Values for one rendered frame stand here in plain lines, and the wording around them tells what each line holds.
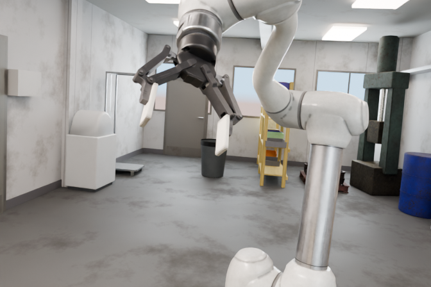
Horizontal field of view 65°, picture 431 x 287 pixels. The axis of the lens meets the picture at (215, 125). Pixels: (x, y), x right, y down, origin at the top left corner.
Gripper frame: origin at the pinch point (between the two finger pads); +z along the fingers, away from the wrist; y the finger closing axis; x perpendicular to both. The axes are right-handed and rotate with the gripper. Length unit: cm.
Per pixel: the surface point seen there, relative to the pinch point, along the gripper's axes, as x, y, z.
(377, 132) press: -247, -487, -344
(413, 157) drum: -182, -453, -249
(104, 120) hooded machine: -425, -41, -279
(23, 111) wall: -400, 64, -231
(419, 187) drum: -196, -471, -209
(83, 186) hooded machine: -481, -48, -188
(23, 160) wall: -438, 41, -182
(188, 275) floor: -248, -129, -37
